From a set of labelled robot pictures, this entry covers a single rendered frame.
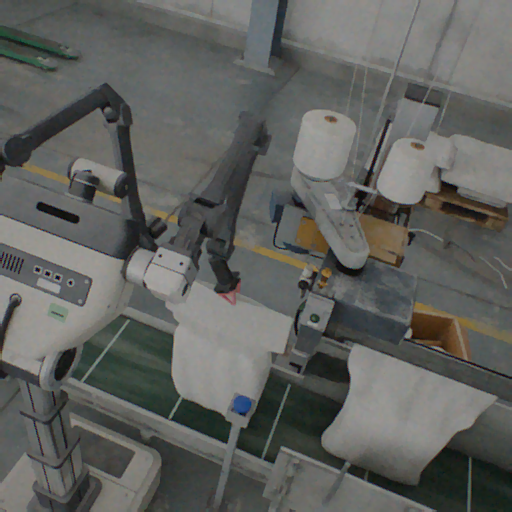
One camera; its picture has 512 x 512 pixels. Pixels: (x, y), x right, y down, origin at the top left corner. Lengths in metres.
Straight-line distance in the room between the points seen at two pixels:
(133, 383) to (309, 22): 5.15
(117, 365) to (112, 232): 1.24
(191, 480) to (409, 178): 1.70
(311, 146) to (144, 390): 1.33
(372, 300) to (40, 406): 0.99
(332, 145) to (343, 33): 5.08
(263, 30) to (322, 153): 4.86
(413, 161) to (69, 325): 1.01
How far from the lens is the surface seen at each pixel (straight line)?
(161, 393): 2.32
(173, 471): 2.57
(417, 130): 1.69
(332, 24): 6.55
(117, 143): 1.76
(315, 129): 1.49
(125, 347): 2.46
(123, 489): 2.26
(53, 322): 1.32
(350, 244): 1.53
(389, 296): 1.53
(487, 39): 6.44
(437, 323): 3.29
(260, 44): 6.36
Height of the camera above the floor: 2.34
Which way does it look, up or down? 41 degrees down
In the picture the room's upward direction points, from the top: 12 degrees clockwise
